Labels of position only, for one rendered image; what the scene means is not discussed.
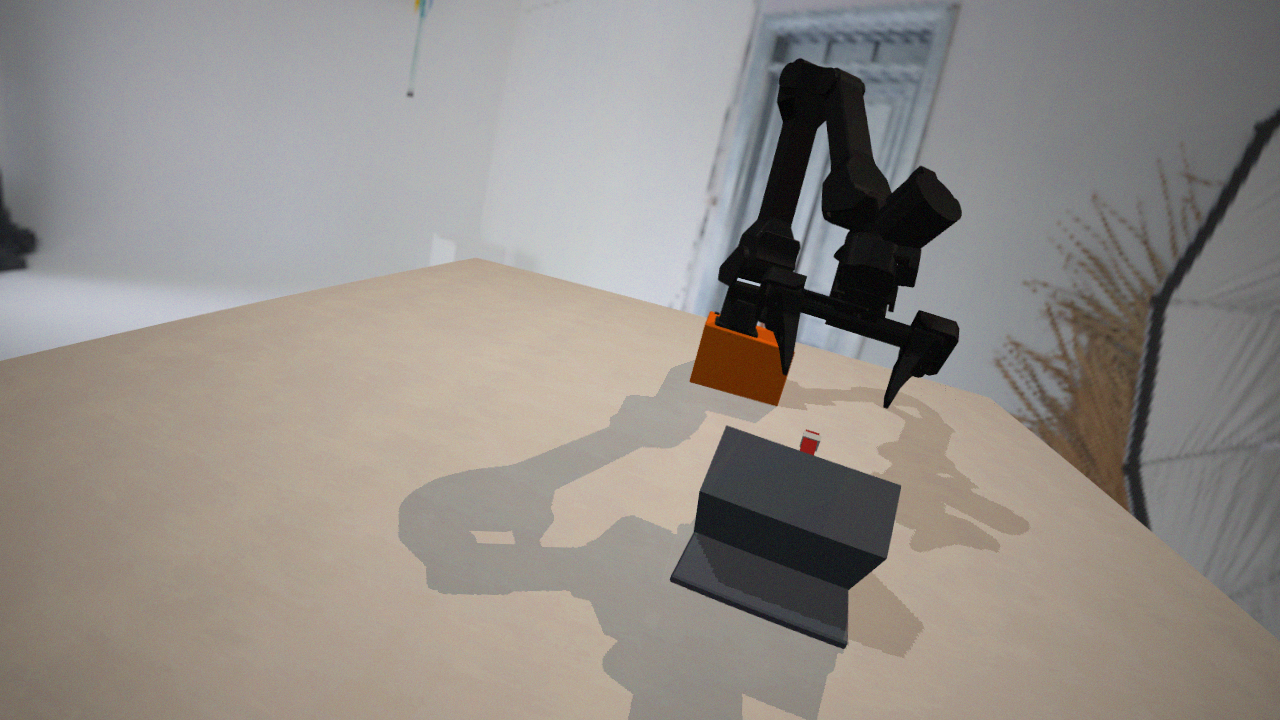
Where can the dark red peg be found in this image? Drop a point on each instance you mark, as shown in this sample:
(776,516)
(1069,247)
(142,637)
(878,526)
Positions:
(810,442)

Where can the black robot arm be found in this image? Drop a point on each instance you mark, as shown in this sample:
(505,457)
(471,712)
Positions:
(886,228)

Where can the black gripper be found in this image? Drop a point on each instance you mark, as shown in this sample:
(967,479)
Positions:
(924,345)

